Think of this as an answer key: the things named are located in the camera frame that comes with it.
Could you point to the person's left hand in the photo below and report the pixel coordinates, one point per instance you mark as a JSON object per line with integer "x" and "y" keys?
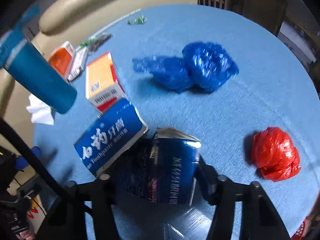
{"x": 26, "y": 234}

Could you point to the teal thermos bottle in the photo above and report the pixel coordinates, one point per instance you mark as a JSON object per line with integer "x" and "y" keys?
{"x": 28, "y": 67}

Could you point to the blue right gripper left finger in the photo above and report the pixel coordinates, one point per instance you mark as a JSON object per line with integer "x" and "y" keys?
{"x": 110, "y": 179}

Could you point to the blue plastic bag ball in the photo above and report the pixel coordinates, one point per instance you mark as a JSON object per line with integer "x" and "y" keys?
{"x": 209, "y": 64}

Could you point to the dark foil wrapper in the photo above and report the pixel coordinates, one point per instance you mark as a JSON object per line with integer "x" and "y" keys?
{"x": 98, "y": 42}

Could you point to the green candy wrapper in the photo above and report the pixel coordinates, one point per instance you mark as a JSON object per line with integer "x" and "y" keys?
{"x": 137, "y": 21}
{"x": 87, "y": 42}

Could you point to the dark blue carton box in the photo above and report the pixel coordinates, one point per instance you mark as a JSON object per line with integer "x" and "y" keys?
{"x": 161, "y": 169}

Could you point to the white tissue stack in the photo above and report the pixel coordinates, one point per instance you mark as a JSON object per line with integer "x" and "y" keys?
{"x": 40, "y": 112}

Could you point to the red plastic waste basket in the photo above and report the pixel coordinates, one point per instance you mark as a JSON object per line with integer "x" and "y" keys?
{"x": 302, "y": 230}

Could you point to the red plastic bag ball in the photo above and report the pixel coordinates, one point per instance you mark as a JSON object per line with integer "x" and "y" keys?
{"x": 274, "y": 155}

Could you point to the blue tablecloth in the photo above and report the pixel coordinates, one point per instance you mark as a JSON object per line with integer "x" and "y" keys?
{"x": 272, "y": 89}

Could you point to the blue toothpaste box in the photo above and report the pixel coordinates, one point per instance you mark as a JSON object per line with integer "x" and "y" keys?
{"x": 113, "y": 133}

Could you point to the cream leather sofa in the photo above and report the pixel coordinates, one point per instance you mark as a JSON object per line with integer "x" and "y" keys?
{"x": 64, "y": 20}

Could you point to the red and gold medicine box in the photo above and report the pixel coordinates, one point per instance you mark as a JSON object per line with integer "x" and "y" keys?
{"x": 103, "y": 85}

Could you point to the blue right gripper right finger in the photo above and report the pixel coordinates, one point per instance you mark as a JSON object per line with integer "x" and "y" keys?
{"x": 206, "y": 177}

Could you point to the orange and white box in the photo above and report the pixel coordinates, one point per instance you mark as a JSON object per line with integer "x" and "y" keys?
{"x": 61, "y": 59}

